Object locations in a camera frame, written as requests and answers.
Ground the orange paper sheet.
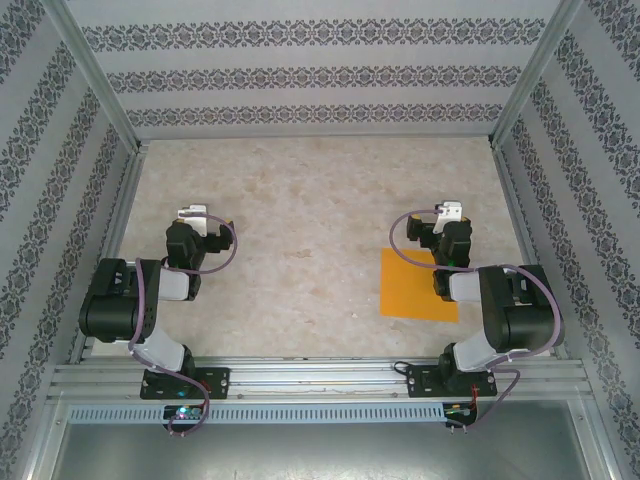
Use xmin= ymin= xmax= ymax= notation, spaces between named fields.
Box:
xmin=379 ymin=248 xmax=460 ymax=324

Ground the aluminium back rail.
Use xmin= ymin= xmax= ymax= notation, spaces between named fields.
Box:
xmin=137 ymin=130 xmax=494 ymax=143

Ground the grey slotted cable duct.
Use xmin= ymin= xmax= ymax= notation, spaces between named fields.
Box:
xmin=67 ymin=403 xmax=447 ymax=425

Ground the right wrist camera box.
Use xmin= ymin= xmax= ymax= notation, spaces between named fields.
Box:
xmin=433 ymin=200 xmax=464 ymax=235

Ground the aluminium side rail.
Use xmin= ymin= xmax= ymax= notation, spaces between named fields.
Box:
xmin=491 ymin=143 xmax=571 ymax=359
xmin=69 ymin=142 xmax=150 ymax=364

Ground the aluminium mounting rail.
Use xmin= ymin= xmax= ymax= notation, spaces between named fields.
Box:
xmin=49 ymin=356 xmax=587 ymax=401

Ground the aluminium frame post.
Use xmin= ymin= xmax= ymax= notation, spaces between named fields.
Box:
xmin=38 ymin=0 xmax=151 ymax=154
xmin=488 ymin=0 xmax=585 ymax=149

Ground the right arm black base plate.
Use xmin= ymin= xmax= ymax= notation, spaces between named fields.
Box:
xmin=407 ymin=363 xmax=499 ymax=400

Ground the grey metal sheet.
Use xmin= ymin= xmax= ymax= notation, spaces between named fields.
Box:
xmin=49 ymin=399 xmax=609 ymax=480

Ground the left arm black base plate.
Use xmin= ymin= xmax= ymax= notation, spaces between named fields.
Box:
xmin=140 ymin=367 xmax=231 ymax=401

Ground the aluminium frame beam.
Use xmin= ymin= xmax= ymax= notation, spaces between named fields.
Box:
xmin=569 ymin=398 xmax=632 ymax=480
xmin=9 ymin=393 xmax=69 ymax=480

